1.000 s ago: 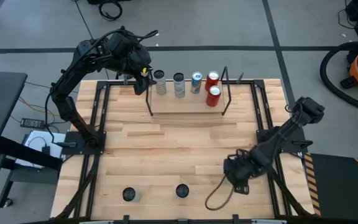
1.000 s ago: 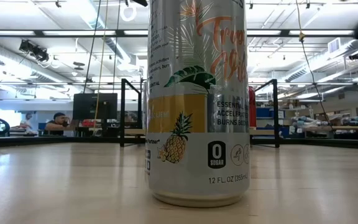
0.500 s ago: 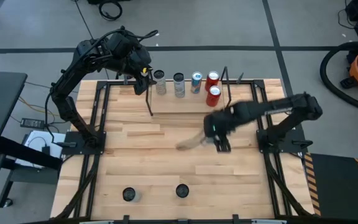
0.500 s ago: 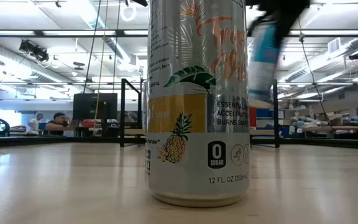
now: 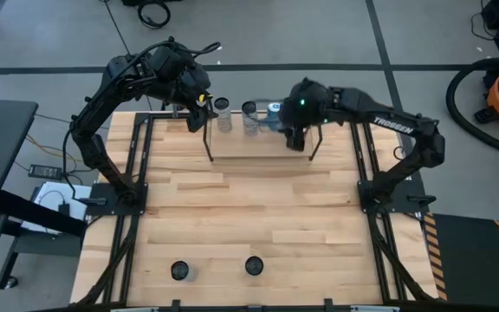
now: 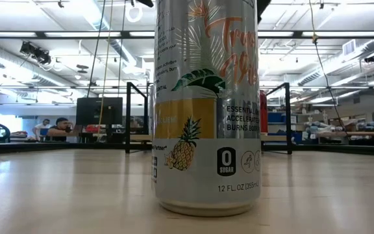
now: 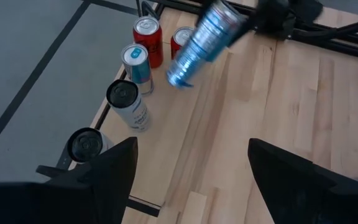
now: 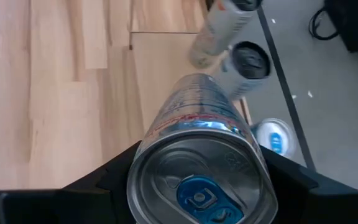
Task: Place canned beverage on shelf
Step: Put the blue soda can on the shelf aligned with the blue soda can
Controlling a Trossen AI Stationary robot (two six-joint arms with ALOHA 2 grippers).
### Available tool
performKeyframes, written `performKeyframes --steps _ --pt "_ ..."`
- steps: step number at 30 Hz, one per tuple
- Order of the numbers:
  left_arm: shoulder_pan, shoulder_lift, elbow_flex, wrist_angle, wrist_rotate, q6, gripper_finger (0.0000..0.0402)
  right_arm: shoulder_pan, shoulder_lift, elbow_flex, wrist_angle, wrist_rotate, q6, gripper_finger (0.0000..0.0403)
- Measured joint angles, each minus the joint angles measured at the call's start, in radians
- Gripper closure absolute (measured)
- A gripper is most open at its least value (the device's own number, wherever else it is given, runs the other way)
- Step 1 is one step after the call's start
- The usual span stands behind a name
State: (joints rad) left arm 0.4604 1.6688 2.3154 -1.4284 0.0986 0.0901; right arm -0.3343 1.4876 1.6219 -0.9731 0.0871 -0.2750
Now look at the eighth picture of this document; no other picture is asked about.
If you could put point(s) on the Celsius Arctic Vibe can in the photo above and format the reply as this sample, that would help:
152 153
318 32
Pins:
250 62

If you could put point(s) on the Celsius tropical pineapple can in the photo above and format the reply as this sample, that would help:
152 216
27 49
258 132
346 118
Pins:
219 31

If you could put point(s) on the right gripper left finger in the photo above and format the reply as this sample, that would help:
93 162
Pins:
57 208

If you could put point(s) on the silver blue Red Bull can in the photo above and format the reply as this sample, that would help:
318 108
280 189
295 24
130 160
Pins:
275 137
197 155

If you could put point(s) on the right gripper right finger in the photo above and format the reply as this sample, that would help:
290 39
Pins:
322 205

